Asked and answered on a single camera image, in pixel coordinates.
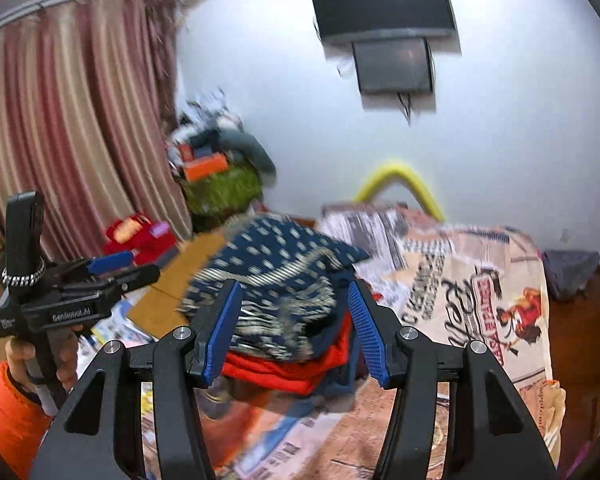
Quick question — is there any grey cloth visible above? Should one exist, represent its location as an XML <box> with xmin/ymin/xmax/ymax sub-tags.
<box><xmin>220</xmin><ymin>127</ymin><xmax>278</xmax><ymax>181</ymax></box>

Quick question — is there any green fuzzy cloth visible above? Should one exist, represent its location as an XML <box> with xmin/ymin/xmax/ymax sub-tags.
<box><xmin>182</xmin><ymin>167</ymin><xmax>261</xmax><ymax>218</ymax></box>

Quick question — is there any printed blanket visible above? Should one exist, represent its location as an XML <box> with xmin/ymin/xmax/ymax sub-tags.
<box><xmin>200</xmin><ymin>202</ymin><xmax>566</xmax><ymax>480</ymax></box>

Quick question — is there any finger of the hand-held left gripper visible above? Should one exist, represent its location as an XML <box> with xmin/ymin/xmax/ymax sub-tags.
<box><xmin>100</xmin><ymin>264</ymin><xmax>161</xmax><ymax>297</ymax></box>
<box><xmin>86</xmin><ymin>251</ymin><xmax>135</xmax><ymax>276</ymax></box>

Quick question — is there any cardboard sheet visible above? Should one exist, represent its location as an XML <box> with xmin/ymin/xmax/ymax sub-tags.
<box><xmin>127</xmin><ymin>230</ymin><xmax>236</xmax><ymax>336</ymax></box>

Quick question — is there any person's left hand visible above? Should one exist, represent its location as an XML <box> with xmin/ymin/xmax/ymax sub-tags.
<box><xmin>5</xmin><ymin>325</ymin><xmax>81</xmax><ymax>393</ymax></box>

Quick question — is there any black wall television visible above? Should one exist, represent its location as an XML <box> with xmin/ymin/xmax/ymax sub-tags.
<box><xmin>307</xmin><ymin>0</ymin><xmax>458</xmax><ymax>46</ymax></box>

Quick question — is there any small black monitor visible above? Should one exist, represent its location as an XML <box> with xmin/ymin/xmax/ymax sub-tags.
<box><xmin>351</xmin><ymin>37</ymin><xmax>436</xmax><ymax>96</ymax></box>

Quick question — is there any yellow foam tube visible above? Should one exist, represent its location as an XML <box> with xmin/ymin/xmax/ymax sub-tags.
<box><xmin>354</xmin><ymin>159</ymin><xmax>447</xmax><ymax>223</ymax></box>

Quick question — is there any dark navy garment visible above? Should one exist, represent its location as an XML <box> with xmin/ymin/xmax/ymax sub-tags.
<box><xmin>310</xmin><ymin>330</ymin><xmax>372</xmax><ymax>411</ymax></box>

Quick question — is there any navy patterned garment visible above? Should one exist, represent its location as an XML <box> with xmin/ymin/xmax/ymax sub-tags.
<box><xmin>180</xmin><ymin>212</ymin><xmax>372</xmax><ymax>361</ymax></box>

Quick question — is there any red garment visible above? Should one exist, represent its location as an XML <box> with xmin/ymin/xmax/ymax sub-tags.
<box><xmin>220</xmin><ymin>310</ymin><xmax>353</xmax><ymax>396</ymax></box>

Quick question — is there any orange box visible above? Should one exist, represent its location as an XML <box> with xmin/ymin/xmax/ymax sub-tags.
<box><xmin>185</xmin><ymin>155</ymin><xmax>229</xmax><ymax>181</ymax></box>

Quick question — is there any black cable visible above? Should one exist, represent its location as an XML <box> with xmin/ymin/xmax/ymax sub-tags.
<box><xmin>397</xmin><ymin>91</ymin><xmax>416</xmax><ymax>123</ymax></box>

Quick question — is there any pink striped curtain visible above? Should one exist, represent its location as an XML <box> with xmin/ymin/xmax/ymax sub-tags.
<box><xmin>0</xmin><ymin>0</ymin><xmax>196</xmax><ymax>266</ymax></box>

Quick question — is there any grey bag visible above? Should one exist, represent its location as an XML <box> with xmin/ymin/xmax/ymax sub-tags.
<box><xmin>540</xmin><ymin>249</ymin><xmax>600</xmax><ymax>301</ymax></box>

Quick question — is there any red toy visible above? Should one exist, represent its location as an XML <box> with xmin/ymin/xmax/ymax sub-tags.
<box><xmin>104</xmin><ymin>214</ymin><xmax>176</xmax><ymax>266</ymax></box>

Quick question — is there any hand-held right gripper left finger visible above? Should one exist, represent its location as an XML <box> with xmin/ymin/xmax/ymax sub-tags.
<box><xmin>30</xmin><ymin>279</ymin><xmax>244</xmax><ymax>480</ymax></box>

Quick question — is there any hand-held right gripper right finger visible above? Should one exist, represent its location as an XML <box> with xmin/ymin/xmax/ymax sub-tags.
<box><xmin>346</xmin><ymin>279</ymin><xmax>558</xmax><ymax>480</ymax></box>

